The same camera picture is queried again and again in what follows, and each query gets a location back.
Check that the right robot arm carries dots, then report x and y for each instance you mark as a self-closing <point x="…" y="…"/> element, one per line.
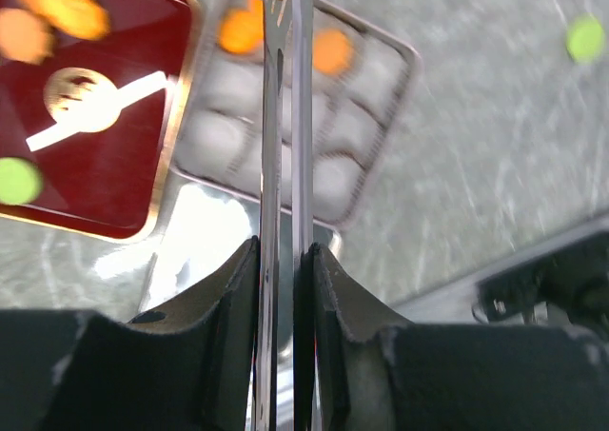
<point x="573" y="278"/>

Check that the orange star cookie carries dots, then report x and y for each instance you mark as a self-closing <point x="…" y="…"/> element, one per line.
<point x="82" y="19"/>

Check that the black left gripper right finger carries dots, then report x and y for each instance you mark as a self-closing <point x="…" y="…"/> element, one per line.
<point x="365" y="367"/>

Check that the green round cookie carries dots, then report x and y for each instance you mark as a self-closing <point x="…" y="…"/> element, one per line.
<point x="21" y="181"/>
<point x="585" y="39"/>

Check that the silver tin lid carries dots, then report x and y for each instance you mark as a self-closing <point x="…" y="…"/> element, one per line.
<point x="199" y="227"/>

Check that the orange fish cookie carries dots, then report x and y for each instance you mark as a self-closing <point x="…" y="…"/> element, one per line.
<point x="242" y="30"/>

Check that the grey metal tongs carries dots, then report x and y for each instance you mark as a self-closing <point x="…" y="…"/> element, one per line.
<point x="287" y="167"/>

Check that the red lacquer tray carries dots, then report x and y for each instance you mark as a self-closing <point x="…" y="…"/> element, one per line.
<point x="99" y="118"/>

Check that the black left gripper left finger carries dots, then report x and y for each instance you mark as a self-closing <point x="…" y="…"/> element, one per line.
<point x="182" y="365"/>

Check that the orange scalloped cookie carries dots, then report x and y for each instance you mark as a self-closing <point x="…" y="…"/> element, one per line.
<point x="25" y="37"/>

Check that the orange round cookie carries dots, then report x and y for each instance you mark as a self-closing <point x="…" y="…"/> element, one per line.
<point x="333" y="52"/>

